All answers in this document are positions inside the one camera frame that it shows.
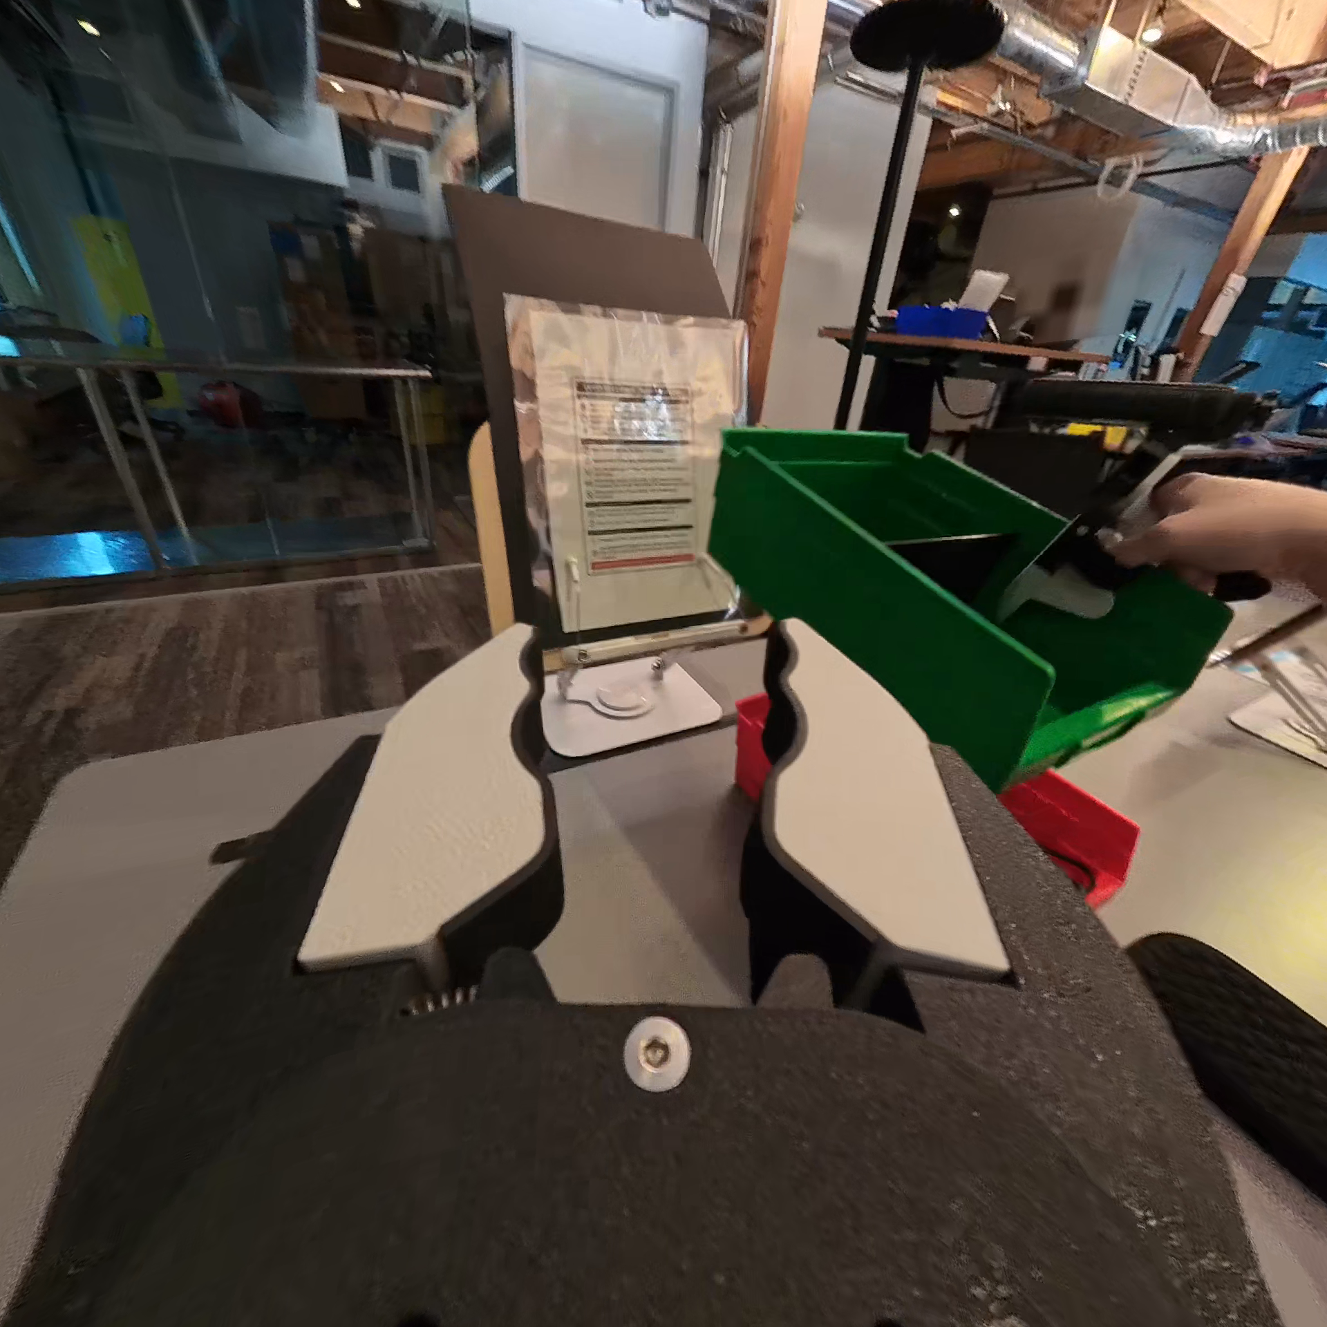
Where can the dark backing board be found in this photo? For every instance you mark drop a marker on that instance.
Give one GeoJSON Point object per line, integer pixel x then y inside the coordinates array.
{"type": "Point", "coordinates": [580, 249]}

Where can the yellow poster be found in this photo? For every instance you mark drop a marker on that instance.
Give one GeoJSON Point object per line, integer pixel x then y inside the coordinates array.
{"type": "Point", "coordinates": [119, 280]}

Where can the wooden standing desk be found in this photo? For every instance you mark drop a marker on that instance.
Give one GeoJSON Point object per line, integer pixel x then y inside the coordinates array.
{"type": "Point", "coordinates": [985, 353]}

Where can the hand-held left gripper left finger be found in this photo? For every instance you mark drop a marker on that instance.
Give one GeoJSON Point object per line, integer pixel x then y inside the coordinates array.
{"type": "Point", "coordinates": [435, 809]}

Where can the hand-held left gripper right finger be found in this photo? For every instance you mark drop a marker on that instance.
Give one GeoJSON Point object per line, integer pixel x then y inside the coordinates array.
{"type": "Point", "coordinates": [882, 830]}

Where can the silver air duct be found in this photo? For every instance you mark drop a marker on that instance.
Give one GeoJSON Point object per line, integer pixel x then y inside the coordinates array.
{"type": "Point", "coordinates": [1141, 73]}

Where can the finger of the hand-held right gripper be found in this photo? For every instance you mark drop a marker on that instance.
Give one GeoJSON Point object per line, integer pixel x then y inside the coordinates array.
{"type": "Point", "coordinates": [1057, 596]}

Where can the black machine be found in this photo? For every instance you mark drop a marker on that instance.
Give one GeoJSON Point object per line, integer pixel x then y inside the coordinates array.
{"type": "Point", "coordinates": [1130, 410]}

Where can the plastic-sleeved instruction sheet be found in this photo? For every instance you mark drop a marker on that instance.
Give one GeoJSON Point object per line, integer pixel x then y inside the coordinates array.
{"type": "Point", "coordinates": [632, 467]}

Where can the black floor lamp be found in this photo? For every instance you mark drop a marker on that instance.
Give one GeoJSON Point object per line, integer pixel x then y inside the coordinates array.
{"type": "Point", "coordinates": [882, 239]}

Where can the green plastic bin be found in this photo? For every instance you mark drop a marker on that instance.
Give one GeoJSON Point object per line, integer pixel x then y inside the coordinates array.
{"type": "Point", "coordinates": [882, 644]}

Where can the person's right hand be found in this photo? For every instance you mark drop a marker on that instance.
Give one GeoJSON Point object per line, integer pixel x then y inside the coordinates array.
{"type": "Point", "coordinates": [1234, 528]}

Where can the slanted wooden beam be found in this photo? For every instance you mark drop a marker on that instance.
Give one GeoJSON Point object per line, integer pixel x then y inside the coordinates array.
{"type": "Point", "coordinates": [1244, 249]}

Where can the glass railing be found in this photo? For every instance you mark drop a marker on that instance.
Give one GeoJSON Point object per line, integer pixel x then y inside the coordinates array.
{"type": "Point", "coordinates": [260, 366]}

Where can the upright wooden post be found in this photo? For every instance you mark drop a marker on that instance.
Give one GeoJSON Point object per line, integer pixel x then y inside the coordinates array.
{"type": "Point", "coordinates": [778, 208]}

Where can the white paper sheet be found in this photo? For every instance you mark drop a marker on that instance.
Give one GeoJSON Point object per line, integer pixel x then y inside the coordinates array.
{"type": "Point", "coordinates": [1286, 726]}

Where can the blue plastic bin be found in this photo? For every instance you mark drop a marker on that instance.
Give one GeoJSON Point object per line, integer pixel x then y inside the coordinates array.
{"type": "Point", "coordinates": [939, 321]}

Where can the light wooden board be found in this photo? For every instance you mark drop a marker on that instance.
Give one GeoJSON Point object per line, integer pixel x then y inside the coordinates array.
{"type": "Point", "coordinates": [493, 539]}

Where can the white door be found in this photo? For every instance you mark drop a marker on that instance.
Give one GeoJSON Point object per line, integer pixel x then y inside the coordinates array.
{"type": "Point", "coordinates": [596, 135]}

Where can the white stand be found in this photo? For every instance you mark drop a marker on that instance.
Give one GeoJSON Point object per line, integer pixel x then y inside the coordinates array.
{"type": "Point", "coordinates": [664, 716]}

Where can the red plastic bin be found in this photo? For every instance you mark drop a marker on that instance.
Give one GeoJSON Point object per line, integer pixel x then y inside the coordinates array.
{"type": "Point", "coordinates": [1068, 830]}

